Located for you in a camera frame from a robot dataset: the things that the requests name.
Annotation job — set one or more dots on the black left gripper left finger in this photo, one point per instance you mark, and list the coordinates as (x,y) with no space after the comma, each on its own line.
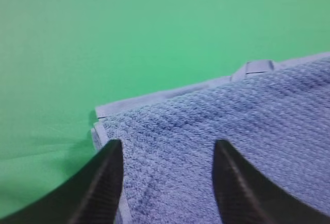
(92,195)

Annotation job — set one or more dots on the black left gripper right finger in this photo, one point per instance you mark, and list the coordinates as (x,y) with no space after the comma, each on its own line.
(244,195)

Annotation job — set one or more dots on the blue waffle-weave towel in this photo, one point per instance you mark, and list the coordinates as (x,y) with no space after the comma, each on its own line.
(275,114)

